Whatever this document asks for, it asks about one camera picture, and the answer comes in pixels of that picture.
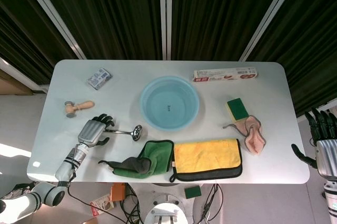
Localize light blue plastic basin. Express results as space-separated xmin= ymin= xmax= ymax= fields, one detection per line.
xmin=140 ymin=76 xmax=200 ymax=131

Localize long baking paper box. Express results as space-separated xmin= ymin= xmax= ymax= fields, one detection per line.
xmin=191 ymin=67 xmax=259 ymax=83

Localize blue and white soap box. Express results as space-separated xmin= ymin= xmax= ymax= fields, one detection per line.
xmin=87 ymin=67 xmax=113 ymax=91

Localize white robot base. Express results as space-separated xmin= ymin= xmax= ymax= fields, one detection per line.
xmin=143 ymin=184 xmax=201 ymax=224

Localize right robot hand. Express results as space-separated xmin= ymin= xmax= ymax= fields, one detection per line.
xmin=291 ymin=107 xmax=337 ymax=182

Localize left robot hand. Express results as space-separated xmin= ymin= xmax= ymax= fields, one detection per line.
xmin=77 ymin=114 xmax=116 ymax=149

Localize orange box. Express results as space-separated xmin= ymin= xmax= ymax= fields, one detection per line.
xmin=110 ymin=183 xmax=127 ymax=202

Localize black cable bundle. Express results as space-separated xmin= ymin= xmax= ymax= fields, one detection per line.
xmin=199 ymin=183 xmax=224 ymax=224

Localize pink cloth with checked trim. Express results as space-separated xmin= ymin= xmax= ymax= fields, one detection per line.
xmin=222 ymin=115 xmax=265 ymax=156

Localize yellow and grey cloth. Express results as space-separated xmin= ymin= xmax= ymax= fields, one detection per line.
xmin=169 ymin=138 xmax=243 ymax=182

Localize green and grey cloth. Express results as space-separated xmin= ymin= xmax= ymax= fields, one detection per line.
xmin=98 ymin=139 xmax=174 ymax=180

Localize metal ladle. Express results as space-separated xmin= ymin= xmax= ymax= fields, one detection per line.
xmin=104 ymin=125 xmax=144 ymax=142

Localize printed paper packet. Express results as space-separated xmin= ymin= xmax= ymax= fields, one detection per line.
xmin=89 ymin=194 xmax=116 ymax=217

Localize yellow and green sponge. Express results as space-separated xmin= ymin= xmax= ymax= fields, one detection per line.
xmin=225 ymin=97 xmax=250 ymax=123

